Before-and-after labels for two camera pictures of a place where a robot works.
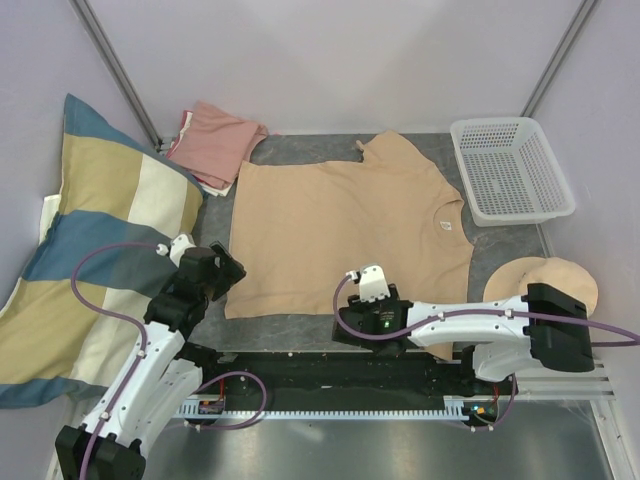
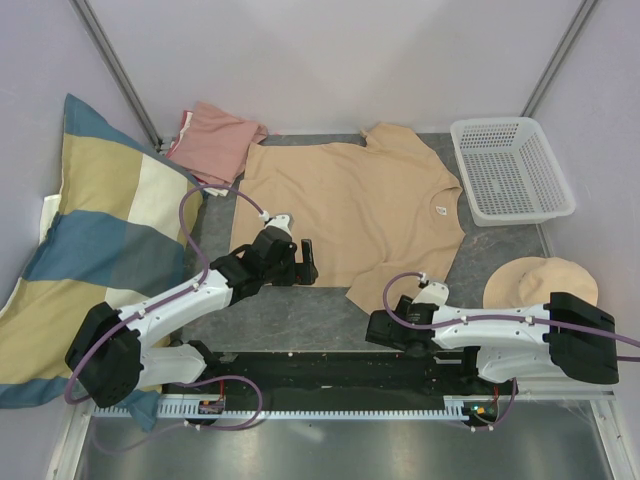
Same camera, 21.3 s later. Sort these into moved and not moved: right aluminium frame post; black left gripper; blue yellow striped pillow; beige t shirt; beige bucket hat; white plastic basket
Moved: black left gripper; beige t shirt
Not moved: right aluminium frame post; white plastic basket; beige bucket hat; blue yellow striped pillow
